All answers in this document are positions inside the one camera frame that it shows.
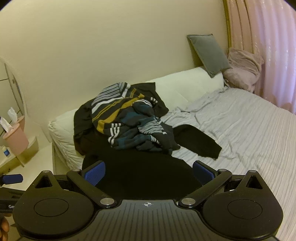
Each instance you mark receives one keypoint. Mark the striped bed sheet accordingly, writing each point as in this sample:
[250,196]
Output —
[242,139]

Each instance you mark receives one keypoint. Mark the pink curtain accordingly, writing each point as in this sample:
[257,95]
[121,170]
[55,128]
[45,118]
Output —
[272,46]

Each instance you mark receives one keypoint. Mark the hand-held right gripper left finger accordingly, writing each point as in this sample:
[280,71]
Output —
[94,174]

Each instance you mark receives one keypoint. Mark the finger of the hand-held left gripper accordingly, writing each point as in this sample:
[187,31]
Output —
[11,179]

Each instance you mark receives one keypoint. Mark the grey pillow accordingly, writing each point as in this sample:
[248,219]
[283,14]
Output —
[209,54]

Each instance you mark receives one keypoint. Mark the dark grey garment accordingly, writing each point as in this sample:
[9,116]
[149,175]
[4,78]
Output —
[83,120]

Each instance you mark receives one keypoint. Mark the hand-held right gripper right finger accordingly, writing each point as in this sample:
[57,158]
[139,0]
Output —
[201,172]

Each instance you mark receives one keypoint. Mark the pink tissue box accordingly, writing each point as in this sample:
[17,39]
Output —
[16,139]

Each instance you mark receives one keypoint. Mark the black garment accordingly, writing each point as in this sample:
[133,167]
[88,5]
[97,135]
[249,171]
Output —
[143,171]

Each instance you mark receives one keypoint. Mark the white pillow roll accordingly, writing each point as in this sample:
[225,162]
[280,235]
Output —
[185,83]

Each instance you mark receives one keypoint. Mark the small white bottle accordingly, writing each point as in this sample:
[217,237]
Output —
[6,152]

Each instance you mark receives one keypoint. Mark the striped knit sweater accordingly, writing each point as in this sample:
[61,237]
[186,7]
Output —
[124,115]

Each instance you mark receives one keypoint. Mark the pink pillow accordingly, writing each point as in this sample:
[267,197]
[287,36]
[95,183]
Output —
[242,69]

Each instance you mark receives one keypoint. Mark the white bedside table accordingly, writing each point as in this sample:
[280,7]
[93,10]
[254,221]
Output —
[34,162]

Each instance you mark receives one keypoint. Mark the round mirror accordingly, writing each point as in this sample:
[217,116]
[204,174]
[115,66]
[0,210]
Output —
[13,83]

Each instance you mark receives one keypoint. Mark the person's left hand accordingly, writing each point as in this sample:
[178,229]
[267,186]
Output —
[3,228]

